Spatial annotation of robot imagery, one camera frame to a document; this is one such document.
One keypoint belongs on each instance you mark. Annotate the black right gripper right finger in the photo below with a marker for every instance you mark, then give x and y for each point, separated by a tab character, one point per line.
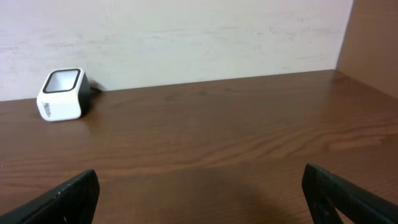
328	194

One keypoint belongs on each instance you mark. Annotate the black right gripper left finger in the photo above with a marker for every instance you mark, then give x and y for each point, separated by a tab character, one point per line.
73	201

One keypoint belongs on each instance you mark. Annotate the white barcode scanner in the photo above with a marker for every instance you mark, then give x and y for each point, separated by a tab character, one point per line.
65	95

